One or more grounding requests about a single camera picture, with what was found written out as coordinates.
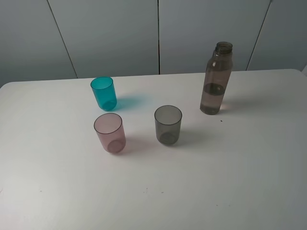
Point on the grey translucent water bottle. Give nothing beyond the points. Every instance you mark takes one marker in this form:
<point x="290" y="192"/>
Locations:
<point x="218" y="71"/>

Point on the teal translucent plastic cup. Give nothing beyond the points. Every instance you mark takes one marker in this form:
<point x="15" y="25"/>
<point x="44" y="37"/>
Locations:
<point x="104" y="92"/>

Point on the grey translucent plastic cup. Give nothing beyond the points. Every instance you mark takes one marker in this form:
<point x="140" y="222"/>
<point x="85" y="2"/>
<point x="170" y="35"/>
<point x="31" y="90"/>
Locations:
<point x="167" y="124"/>

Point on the pink translucent plastic cup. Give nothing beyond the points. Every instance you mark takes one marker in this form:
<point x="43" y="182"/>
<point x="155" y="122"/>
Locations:
<point x="110" y="131"/>

